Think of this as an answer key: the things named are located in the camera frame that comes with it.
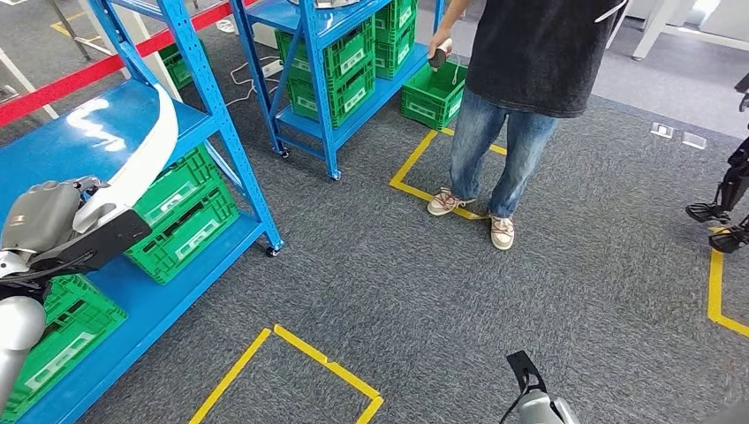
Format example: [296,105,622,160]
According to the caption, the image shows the black and white humanoid robot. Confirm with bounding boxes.
[685,71,749,255]

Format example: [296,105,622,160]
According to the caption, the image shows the white cabinet panel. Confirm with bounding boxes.
[81,0,184,102]

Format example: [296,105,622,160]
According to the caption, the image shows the white power cable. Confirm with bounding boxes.
[224,55,282,109]

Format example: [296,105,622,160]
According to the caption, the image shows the black round handheld device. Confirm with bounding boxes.
[428,37,455,70]

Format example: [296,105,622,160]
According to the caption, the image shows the open green plastic crate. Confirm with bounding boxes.
[400,60,469,132]

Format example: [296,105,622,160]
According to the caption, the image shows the small blue metal shelf rack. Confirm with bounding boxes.
[229,0,446,181]

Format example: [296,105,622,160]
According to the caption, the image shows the chrome metal leg frame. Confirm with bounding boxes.
[46,0,94,63]

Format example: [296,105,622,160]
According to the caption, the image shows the white curved car part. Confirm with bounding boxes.
[72,83,179,235]

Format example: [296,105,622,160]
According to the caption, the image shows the red barrier belt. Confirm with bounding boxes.
[0,0,259,129]

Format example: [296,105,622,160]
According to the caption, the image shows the large blue metal shelf rack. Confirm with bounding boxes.
[0,0,286,424]

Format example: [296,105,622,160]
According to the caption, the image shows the person's right hand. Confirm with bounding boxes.
[427,27,455,60]

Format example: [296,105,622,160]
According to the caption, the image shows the yellow floor tape square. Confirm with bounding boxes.
[706,226,749,341]
[389,125,509,223]

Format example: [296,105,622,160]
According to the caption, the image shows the white tables with white legs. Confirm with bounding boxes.
[605,0,749,63]

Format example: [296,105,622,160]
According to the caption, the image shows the person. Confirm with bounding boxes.
[426,0,630,252]

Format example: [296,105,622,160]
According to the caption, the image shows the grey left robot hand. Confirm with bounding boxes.
[0,175,110,255]

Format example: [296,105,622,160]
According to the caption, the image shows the yellow floor tape strip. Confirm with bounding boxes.
[49,11,103,45]

